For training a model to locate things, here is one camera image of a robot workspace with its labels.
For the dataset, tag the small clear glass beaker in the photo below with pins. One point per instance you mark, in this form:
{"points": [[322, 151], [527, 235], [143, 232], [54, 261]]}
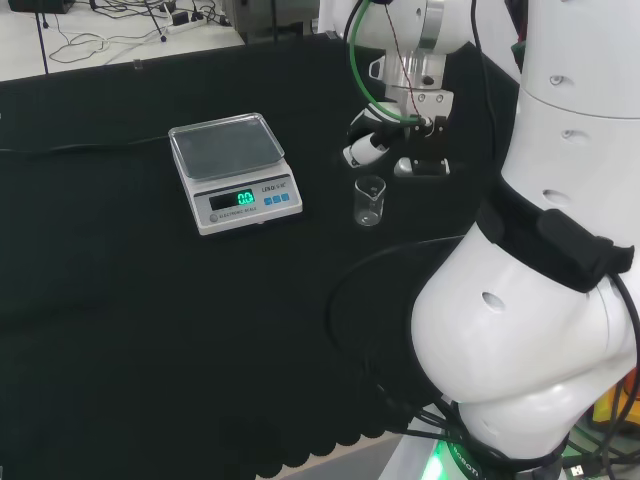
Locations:
{"points": [[370, 216]]}

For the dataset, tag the black tripod leg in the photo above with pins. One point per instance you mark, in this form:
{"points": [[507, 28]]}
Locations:
{"points": [[156, 22]]}

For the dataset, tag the black box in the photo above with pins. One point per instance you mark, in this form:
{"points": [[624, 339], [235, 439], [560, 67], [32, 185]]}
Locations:
{"points": [[40, 6]]}

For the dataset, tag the white electronic balance steel pan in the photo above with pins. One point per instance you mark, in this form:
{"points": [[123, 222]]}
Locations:
{"points": [[225, 145]]}

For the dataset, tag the thin blue pole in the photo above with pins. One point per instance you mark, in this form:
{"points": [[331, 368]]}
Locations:
{"points": [[44, 40]]}

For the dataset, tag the yellow stop button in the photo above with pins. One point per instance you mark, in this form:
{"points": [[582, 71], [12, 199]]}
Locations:
{"points": [[606, 406]]}

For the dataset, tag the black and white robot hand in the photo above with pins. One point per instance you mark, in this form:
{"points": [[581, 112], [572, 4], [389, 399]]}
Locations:
{"points": [[425, 102]]}

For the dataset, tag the clear cloth clip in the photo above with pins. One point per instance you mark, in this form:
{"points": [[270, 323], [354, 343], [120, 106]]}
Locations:
{"points": [[137, 64]]}

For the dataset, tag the black bench cloth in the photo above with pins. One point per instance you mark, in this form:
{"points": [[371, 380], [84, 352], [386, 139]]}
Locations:
{"points": [[150, 325]]}

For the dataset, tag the white power strip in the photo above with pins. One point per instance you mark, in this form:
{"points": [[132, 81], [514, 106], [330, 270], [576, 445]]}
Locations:
{"points": [[182, 21]]}

